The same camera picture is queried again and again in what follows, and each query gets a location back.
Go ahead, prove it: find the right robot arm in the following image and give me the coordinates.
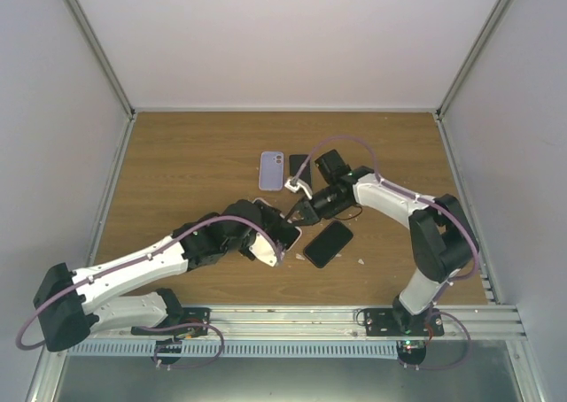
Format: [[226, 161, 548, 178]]
[[284, 150, 479, 336]]

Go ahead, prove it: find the black phone lower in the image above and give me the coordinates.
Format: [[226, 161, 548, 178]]
[[303, 220, 353, 268]]

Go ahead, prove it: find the lavender phone case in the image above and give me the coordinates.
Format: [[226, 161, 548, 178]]
[[258, 151, 284, 191]]

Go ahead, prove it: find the aluminium rail frame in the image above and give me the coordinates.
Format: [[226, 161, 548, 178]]
[[27, 305, 547, 401]]

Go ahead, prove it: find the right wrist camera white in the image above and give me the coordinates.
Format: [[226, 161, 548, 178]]
[[284, 176, 313, 200]]

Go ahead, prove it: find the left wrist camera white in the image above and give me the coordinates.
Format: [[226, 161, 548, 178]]
[[248, 233, 280, 267]]

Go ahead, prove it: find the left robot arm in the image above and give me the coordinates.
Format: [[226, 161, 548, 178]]
[[33, 199, 301, 352]]

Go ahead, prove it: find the grey slotted cable duct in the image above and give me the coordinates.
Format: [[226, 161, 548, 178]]
[[67, 339, 398, 360]]

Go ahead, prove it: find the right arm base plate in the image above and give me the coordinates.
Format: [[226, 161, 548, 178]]
[[353, 305, 446, 370]]

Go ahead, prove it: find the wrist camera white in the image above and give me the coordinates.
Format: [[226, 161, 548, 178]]
[[284, 176, 313, 200], [248, 233, 280, 267]]

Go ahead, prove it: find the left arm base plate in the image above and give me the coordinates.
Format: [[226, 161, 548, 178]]
[[130, 307, 212, 367]]

